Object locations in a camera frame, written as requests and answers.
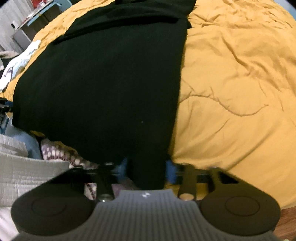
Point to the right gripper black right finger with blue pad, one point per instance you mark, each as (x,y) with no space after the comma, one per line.
(191,183)

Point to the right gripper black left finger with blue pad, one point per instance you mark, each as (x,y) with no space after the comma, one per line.
(103,182)

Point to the black garment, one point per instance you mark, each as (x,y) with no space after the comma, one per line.
(109,86)

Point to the purple polka dot cloth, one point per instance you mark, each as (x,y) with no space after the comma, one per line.
(58,151)

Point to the white quilted storage box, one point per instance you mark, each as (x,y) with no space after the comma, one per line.
(20,174)

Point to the white patterned cloth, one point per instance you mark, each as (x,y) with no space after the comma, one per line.
(17,64)

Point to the blue white desk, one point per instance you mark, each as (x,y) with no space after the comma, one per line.
(38,19)

